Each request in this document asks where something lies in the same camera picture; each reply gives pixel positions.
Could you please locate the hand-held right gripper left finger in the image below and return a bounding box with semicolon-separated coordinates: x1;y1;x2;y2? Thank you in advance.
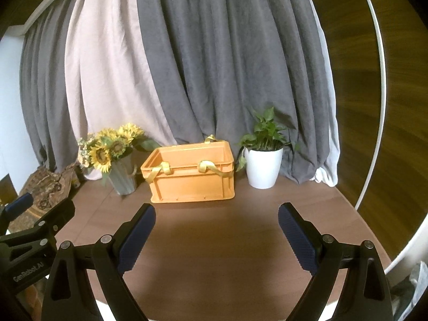
42;203;156;321

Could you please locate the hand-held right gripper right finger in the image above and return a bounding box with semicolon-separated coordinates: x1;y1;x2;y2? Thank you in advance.
278;202;394;321

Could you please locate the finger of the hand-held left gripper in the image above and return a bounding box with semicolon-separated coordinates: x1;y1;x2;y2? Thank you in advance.
33;200;76;239
2;193;34;222

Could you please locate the orange plastic crate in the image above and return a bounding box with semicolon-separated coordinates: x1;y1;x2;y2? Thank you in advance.
140;135;236;204

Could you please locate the patterned brown cloth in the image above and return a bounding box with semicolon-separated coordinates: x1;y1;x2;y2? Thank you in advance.
7;162;82;235

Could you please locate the grey ribbed vase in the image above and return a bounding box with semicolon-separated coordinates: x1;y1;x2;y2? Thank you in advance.
109;155;137;195

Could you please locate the artificial sunflower bouquet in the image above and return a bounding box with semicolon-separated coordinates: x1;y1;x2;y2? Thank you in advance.
78;124;161;184

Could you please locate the white plant pot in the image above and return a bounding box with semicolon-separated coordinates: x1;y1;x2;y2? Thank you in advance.
243;146;284;189

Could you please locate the grey curtain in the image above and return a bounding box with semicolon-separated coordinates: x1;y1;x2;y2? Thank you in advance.
135;0;335;184
20;17;84;171

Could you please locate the green leafy plant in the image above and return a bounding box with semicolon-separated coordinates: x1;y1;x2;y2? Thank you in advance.
236;107;300;173

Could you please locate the clear plastic bag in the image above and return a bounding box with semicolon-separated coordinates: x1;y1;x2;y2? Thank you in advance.
391;261;428;321

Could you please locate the pale pink curtain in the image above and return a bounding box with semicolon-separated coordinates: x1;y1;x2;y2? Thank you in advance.
65;0;178;181

